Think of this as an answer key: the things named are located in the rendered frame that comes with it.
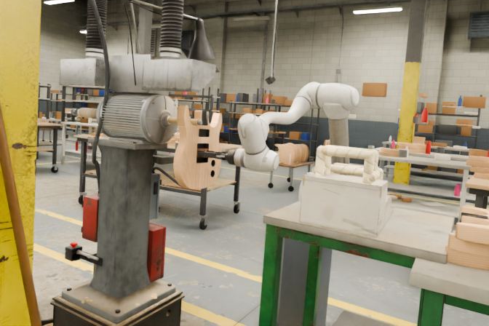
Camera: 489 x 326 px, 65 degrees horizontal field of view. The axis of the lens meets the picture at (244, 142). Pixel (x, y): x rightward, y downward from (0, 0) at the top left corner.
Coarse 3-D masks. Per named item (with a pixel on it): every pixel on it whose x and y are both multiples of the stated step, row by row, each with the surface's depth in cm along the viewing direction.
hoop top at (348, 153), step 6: (318, 150) 136; (324, 150) 135; (330, 150) 134; (336, 150) 133; (342, 150) 133; (348, 150) 132; (354, 150) 131; (360, 150) 130; (342, 156) 133; (348, 156) 132; (354, 156) 131; (360, 156) 130; (366, 156) 129
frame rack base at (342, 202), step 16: (304, 176) 138; (336, 176) 141; (352, 176) 144; (304, 192) 138; (320, 192) 135; (336, 192) 133; (352, 192) 130; (368, 192) 128; (384, 192) 133; (304, 208) 138; (320, 208) 136; (336, 208) 133; (352, 208) 130; (368, 208) 128; (384, 208) 137; (320, 224) 136; (336, 224) 133; (352, 224) 130; (368, 224) 128
